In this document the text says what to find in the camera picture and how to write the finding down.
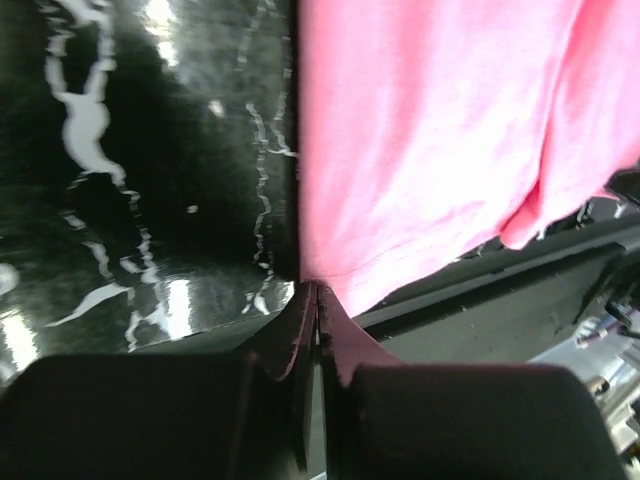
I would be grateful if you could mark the pink t shirt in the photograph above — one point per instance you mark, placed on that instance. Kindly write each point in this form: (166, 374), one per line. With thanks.
(428, 128)

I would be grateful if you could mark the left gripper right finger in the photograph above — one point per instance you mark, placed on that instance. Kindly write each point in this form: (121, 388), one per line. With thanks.
(387, 419)

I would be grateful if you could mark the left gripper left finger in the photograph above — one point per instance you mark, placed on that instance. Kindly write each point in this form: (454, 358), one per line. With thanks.
(241, 414)

